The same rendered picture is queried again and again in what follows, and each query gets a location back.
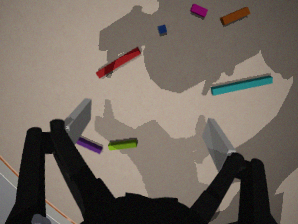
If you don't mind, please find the purple rod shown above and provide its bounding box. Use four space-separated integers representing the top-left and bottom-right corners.
76 137 103 154

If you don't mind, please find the lime green rod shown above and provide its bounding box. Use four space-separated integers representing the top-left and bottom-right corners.
108 139 137 150

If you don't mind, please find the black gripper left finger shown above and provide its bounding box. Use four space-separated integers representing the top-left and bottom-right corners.
5 98 138 224

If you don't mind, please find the turquoise rod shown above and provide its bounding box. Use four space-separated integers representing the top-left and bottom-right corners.
211 76 273 96

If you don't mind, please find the small magenta block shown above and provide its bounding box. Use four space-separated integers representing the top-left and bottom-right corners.
190 4 208 17

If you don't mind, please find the orange rod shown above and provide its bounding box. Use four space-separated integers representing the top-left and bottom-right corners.
220 7 250 25

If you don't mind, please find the red rod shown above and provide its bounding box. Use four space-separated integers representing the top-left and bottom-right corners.
96 47 141 79

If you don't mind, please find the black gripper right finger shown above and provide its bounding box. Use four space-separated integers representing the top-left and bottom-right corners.
176 118 271 224

